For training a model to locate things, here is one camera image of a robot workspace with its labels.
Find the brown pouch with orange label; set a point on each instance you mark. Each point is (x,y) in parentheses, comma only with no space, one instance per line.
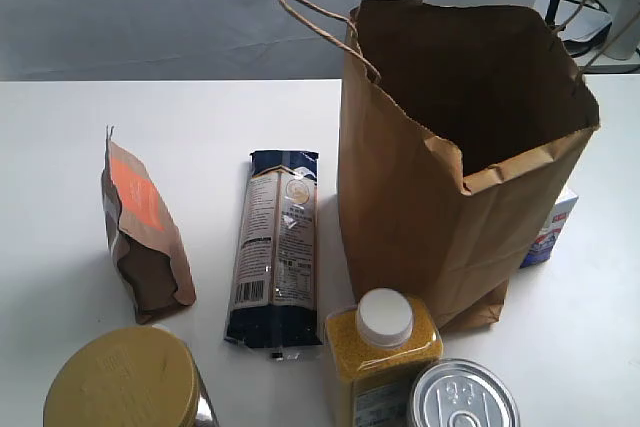
(144,243)

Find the brown paper bag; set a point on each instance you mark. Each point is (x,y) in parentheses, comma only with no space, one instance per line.
(459,127)

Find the dark blue pasta packet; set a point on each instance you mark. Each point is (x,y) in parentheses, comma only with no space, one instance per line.
(273,296)

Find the yellow grain bottle white cap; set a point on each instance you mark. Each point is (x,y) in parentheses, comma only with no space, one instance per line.
(374,352)

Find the white blue milk carton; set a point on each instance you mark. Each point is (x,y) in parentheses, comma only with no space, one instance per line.
(541,249)

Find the silver tin can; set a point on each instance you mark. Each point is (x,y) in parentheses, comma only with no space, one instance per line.
(460,392)

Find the jar with gold lid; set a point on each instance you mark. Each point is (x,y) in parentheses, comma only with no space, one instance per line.
(131,377)

